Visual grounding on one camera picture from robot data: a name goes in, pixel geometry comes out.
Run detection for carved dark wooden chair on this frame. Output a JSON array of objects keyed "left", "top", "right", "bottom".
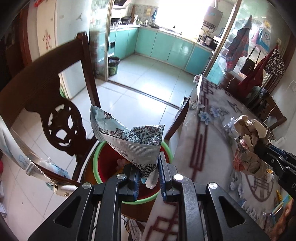
[{"left": 0, "top": 32, "right": 102, "bottom": 188}]

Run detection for plain dark wooden chair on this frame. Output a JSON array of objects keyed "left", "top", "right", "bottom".
[{"left": 247, "top": 86, "right": 287, "bottom": 130}]

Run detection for wall water heater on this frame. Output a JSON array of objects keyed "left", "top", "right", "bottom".
[{"left": 201, "top": 6, "right": 223, "bottom": 30}]

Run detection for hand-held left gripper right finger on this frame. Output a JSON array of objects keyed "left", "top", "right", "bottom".
[{"left": 159, "top": 152, "right": 271, "bottom": 241}]

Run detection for black shoulder bag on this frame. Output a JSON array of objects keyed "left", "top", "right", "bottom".
[{"left": 240, "top": 58, "right": 255, "bottom": 76}]

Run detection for blue picture book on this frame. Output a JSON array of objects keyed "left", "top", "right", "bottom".
[{"left": 270, "top": 195, "right": 294, "bottom": 230}]

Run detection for silver snack wrapper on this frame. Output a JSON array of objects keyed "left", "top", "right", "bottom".
[{"left": 89, "top": 105, "right": 166, "bottom": 189}]

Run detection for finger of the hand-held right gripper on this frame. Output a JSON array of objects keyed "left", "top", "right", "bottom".
[
  {"left": 253, "top": 139, "right": 296, "bottom": 163},
  {"left": 266, "top": 160, "right": 290, "bottom": 178}
]

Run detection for glass sliding door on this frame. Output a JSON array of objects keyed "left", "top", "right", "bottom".
[
  {"left": 89, "top": 0, "right": 115, "bottom": 80},
  {"left": 203, "top": 0, "right": 292, "bottom": 88}
]

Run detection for black and white patterned bag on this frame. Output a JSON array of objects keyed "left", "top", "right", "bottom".
[{"left": 265, "top": 45, "right": 285, "bottom": 76}]

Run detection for printed paper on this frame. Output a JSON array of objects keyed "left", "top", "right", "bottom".
[{"left": 233, "top": 115, "right": 272, "bottom": 178}]

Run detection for dark red garment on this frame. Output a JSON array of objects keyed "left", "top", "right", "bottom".
[{"left": 238, "top": 58, "right": 264, "bottom": 100}]

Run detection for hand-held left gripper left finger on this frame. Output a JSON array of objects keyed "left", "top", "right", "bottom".
[{"left": 28, "top": 163, "right": 141, "bottom": 241}]

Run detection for white refrigerator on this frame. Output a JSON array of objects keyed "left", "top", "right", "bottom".
[{"left": 28, "top": 0, "right": 93, "bottom": 99}]

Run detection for blue and white hanging bag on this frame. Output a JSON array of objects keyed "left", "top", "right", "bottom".
[{"left": 257, "top": 25, "right": 271, "bottom": 51}]

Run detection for crumpled white paper ball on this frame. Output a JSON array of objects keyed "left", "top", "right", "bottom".
[{"left": 223, "top": 117, "right": 237, "bottom": 137}]

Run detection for red bucket with green rim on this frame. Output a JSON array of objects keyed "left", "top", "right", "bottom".
[{"left": 92, "top": 139, "right": 173, "bottom": 205}]

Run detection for range hood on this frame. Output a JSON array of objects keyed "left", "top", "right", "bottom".
[{"left": 113, "top": 0, "right": 132, "bottom": 8}]

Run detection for teal base cabinets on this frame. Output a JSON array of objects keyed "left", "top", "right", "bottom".
[{"left": 109, "top": 25, "right": 213, "bottom": 75}]

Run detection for green detergent bottle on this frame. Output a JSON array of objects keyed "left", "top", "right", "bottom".
[{"left": 59, "top": 82, "right": 70, "bottom": 99}]

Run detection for plaid towel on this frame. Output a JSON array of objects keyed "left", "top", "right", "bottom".
[{"left": 225, "top": 16, "right": 250, "bottom": 72}]

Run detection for black kitchen bin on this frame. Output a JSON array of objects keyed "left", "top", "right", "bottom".
[{"left": 108, "top": 57, "right": 120, "bottom": 76}]

